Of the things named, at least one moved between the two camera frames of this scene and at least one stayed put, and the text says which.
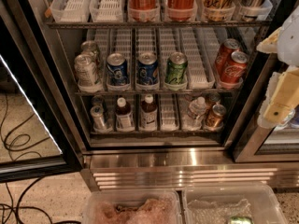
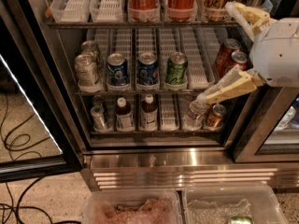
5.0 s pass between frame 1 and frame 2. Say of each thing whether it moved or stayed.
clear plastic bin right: stayed
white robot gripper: moved
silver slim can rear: stayed
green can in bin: stayed
